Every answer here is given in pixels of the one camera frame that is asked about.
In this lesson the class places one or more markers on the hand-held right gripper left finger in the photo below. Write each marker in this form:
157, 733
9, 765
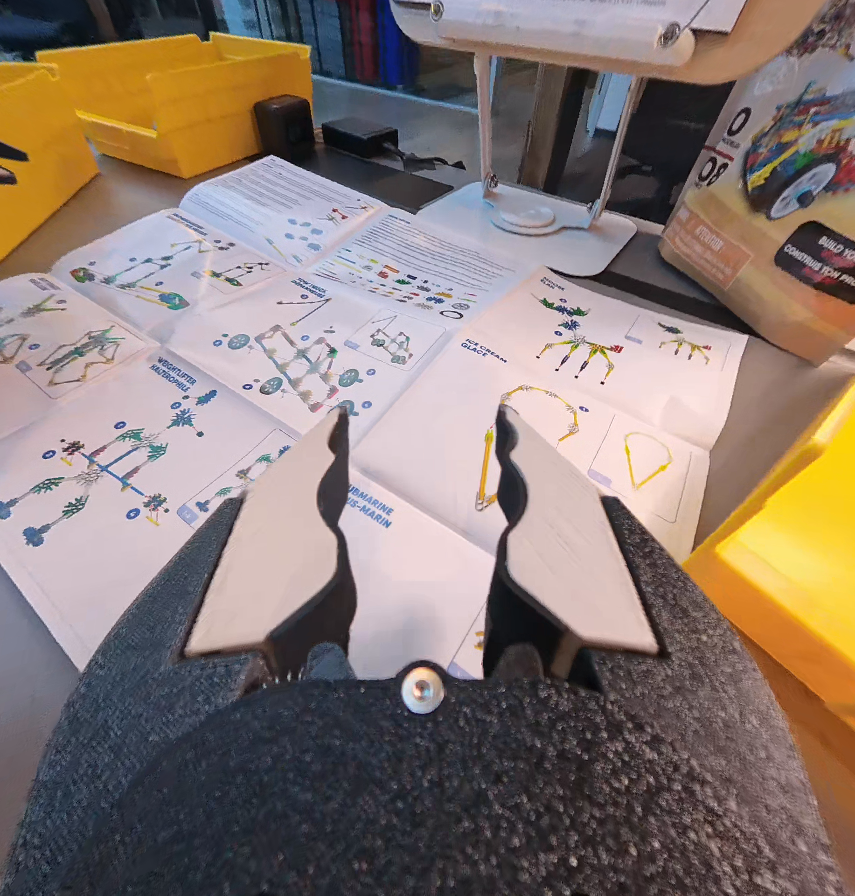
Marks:
273, 560

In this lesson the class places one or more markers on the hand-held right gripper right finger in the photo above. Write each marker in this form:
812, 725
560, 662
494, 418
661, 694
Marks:
574, 560

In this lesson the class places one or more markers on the large instruction sheet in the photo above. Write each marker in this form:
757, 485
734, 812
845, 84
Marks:
434, 336

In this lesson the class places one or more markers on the yellow plastic bin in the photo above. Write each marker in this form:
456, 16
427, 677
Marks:
805, 560
189, 126
28, 210

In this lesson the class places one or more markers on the small black cube device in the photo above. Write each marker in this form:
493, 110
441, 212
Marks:
284, 129

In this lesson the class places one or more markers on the K'NEX toy box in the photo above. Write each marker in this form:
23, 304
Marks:
714, 266

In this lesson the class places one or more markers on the black power adapter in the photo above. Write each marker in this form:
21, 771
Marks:
357, 136

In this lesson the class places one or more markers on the background storage shelves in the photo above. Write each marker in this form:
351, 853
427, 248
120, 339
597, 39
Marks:
357, 42

